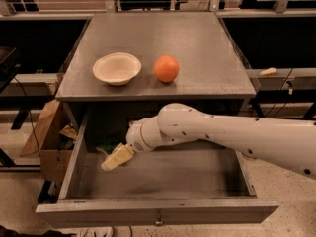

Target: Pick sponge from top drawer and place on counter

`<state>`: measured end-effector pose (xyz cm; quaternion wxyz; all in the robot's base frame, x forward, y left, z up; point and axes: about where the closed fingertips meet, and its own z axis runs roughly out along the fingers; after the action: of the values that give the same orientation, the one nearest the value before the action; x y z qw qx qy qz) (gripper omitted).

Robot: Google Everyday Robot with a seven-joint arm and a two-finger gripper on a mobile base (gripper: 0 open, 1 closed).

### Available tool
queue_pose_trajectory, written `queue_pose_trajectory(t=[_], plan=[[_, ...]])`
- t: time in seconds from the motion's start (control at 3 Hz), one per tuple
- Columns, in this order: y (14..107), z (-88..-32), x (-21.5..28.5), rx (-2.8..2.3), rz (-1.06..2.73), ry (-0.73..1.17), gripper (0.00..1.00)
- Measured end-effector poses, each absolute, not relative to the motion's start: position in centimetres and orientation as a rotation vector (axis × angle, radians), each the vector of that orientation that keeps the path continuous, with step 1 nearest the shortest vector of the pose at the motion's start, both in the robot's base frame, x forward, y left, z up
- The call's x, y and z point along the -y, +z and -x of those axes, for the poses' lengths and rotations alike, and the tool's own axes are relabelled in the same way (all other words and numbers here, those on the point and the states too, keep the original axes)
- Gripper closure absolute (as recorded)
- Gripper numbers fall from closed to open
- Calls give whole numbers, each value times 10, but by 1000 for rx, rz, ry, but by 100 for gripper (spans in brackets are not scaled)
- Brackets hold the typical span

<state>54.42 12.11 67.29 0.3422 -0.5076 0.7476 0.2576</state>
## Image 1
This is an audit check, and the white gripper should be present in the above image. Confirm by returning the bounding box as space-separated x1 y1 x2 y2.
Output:
101 117 180 171

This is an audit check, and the green and yellow sponge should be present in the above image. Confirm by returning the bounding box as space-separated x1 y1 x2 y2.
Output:
96 135 120 156

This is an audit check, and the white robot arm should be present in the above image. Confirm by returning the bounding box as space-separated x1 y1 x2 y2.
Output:
102 103 316 179

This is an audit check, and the metal drawer knob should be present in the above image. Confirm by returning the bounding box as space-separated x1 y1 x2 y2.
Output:
154 213 164 227

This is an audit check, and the open grey top drawer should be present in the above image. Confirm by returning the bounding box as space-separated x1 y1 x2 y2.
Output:
36 102 278 228

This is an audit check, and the grey cabinet counter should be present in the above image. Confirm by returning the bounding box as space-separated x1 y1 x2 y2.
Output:
56 12 256 123

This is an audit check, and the brown cardboard box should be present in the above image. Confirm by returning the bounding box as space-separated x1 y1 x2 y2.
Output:
19 99 79 183

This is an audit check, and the white paper bowl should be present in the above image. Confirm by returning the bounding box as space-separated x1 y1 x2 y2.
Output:
93 52 141 86

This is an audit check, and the orange ball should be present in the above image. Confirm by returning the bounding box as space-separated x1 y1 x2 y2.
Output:
154 55 180 83

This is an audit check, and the small yellow foam piece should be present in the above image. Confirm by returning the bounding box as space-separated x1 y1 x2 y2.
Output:
259 67 277 76

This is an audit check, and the black floor cable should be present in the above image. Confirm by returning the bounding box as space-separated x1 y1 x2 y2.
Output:
263 68 295 119

